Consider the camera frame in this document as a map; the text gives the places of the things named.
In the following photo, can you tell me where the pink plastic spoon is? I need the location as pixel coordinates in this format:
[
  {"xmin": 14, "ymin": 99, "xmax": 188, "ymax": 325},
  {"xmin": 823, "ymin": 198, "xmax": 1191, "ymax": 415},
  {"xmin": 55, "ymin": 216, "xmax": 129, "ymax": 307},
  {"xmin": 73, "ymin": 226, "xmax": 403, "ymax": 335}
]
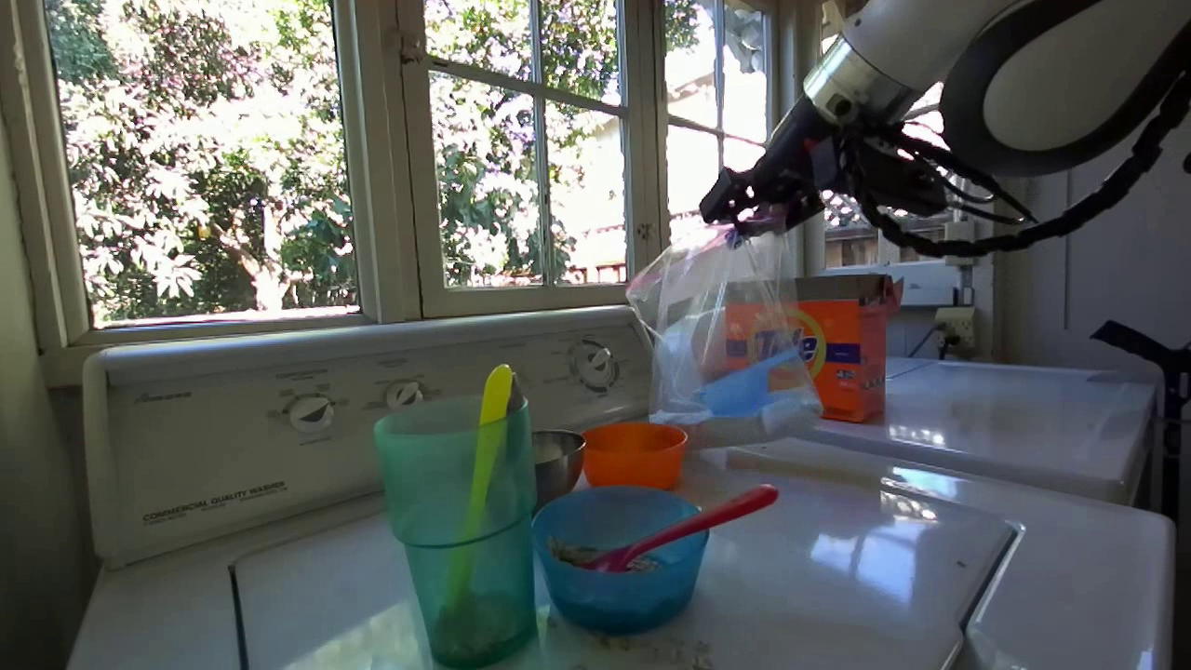
[{"xmin": 550, "ymin": 485, "xmax": 787, "ymax": 578}]

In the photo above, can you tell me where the white dryer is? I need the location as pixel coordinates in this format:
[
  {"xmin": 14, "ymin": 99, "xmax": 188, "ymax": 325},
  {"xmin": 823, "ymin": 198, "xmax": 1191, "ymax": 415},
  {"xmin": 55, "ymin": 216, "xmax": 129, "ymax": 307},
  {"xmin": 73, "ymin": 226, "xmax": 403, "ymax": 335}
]
[{"xmin": 668, "ymin": 353, "xmax": 1164, "ymax": 507}]

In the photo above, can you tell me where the small washer knob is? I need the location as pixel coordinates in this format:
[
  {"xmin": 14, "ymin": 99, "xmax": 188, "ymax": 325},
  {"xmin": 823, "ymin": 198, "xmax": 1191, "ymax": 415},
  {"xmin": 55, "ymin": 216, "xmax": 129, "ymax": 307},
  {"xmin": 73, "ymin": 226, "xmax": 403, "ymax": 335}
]
[
  {"xmin": 379, "ymin": 376, "xmax": 431, "ymax": 415},
  {"xmin": 278, "ymin": 388, "xmax": 343, "ymax": 434}
]

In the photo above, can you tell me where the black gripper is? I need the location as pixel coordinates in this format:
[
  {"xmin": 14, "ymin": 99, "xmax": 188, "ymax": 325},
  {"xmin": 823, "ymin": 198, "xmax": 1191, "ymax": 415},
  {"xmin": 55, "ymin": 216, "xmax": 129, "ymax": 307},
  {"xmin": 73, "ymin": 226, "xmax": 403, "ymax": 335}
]
[{"xmin": 696, "ymin": 99, "xmax": 864, "ymax": 240}]

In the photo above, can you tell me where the blue plastic bowl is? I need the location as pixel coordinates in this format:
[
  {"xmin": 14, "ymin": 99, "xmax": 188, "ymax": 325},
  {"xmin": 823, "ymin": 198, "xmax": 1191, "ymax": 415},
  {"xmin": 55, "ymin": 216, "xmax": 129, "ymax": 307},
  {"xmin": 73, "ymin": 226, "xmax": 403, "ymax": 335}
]
[{"xmin": 532, "ymin": 485, "xmax": 710, "ymax": 640}]

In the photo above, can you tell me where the white washing machine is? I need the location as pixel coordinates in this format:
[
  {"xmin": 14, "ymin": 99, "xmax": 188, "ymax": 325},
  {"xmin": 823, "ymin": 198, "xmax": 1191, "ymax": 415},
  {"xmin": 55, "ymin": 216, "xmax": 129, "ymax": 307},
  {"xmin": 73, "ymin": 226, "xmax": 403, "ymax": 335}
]
[{"xmin": 68, "ymin": 305, "xmax": 1179, "ymax": 670}]

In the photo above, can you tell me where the large washer dial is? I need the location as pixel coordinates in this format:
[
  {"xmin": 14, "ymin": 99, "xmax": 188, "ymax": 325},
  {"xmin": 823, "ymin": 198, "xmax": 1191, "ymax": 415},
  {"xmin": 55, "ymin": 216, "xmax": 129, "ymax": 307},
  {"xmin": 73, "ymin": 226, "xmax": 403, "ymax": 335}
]
[{"xmin": 565, "ymin": 338, "xmax": 623, "ymax": 395}]

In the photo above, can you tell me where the yellow-green plastic spoon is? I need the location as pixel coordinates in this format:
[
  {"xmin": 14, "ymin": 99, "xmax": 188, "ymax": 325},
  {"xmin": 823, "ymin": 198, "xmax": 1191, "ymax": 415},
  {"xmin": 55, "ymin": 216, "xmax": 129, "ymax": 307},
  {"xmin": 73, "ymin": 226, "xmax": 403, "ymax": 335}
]
[{"xmin": 441, "ymin": 361, "xmax": 521, "ymax": 626}]

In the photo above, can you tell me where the green plastic cup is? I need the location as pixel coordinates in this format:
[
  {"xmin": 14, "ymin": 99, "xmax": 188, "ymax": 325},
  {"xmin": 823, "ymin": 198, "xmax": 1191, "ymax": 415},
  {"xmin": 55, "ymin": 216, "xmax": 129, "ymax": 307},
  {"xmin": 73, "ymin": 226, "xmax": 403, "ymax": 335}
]
[{"xmin": 370, "ymin": 395, "xmax": 541, "ymax": 670}]

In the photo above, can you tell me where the small metal bowl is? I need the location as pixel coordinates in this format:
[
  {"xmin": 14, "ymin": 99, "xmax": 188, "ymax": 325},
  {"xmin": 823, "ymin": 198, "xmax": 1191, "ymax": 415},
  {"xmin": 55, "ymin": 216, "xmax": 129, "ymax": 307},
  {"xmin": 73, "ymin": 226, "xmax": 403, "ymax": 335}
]
[{"xmin": 532, "ymin": 428, "xmax": 592, "ymax": 511}]

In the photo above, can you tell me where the orange Tide detergent box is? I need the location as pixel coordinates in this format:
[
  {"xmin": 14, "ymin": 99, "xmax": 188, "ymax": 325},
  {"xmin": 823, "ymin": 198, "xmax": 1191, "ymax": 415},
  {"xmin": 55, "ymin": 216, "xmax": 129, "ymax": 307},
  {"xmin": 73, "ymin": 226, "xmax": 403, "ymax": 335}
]
[{"xmin": 721, "ymin": 270, "xmax": 900, "ymax": 428}]

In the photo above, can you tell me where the white framed window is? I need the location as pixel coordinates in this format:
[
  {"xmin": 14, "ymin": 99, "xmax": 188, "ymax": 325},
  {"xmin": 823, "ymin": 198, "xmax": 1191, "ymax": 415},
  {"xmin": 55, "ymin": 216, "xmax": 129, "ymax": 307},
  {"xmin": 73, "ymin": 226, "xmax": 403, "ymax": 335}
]
[{"xmin": 0, "ymin": 0, "xmax": 978, "ymax": 383}]

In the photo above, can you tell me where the black tripod piece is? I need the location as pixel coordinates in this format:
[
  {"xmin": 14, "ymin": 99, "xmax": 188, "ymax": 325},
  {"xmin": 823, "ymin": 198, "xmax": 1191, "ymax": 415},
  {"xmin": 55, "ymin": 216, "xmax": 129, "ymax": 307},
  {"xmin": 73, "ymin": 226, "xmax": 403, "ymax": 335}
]
[{"xmin": 1092, "ymin": 315, "xmax": 1191, "ymax": 526}]

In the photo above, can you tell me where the orange plastic bowl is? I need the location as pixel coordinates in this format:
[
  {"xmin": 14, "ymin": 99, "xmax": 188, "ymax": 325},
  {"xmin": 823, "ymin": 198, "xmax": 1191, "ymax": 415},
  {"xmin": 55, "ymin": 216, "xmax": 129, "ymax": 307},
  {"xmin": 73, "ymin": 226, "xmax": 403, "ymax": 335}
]
[{"xmin": 582, "ymin": 415, "xmax": 694, "ymax": 495}]

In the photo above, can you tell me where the clear pink-zip plastic bag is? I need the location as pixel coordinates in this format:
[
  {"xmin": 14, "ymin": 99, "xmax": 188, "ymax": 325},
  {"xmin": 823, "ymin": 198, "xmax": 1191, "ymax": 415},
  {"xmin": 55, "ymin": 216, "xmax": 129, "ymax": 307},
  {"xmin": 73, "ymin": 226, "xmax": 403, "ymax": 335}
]
[{"xmin": 626, "ymin": 226, "xmax": 830, "ymax": 440}]

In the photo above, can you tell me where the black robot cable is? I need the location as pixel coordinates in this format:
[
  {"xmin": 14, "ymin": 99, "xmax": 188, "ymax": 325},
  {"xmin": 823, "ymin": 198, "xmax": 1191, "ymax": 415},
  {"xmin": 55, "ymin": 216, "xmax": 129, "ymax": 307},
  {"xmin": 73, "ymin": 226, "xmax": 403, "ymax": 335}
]
[{"xmin": 854, "ymin": 69, "xmax": 1191, "ymax": 263}]

